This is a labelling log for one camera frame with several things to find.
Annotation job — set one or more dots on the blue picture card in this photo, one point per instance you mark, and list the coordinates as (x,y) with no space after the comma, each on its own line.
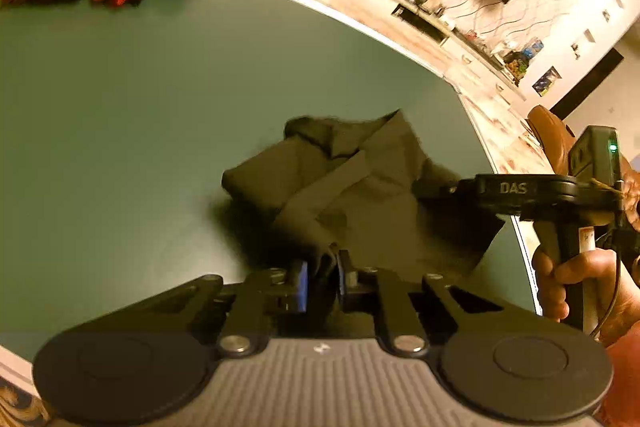
(546,81)

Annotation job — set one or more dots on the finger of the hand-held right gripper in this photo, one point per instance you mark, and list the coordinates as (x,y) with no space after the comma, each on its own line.
(440,192)

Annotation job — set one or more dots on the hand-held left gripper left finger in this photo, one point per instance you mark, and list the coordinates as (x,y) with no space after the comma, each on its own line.
(299,288)

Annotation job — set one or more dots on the colourful toy box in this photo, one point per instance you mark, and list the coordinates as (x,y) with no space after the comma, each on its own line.
(522,57)

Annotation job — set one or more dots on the person's right hand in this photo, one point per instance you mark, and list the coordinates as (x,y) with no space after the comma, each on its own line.
(612,287)

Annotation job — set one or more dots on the brown leather chair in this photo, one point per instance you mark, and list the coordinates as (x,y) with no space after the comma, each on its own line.
(547,134)

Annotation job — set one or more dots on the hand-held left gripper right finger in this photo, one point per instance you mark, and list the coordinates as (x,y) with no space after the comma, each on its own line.
(343,279)

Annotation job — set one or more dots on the person's right forearm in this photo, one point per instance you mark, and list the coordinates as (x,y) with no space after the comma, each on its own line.
(625,382)

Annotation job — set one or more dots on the blue and gold patterned cloth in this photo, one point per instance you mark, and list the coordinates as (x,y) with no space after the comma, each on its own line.
(17,404)

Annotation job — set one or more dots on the olive green garment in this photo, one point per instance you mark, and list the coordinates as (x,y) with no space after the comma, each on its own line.
(375,187)

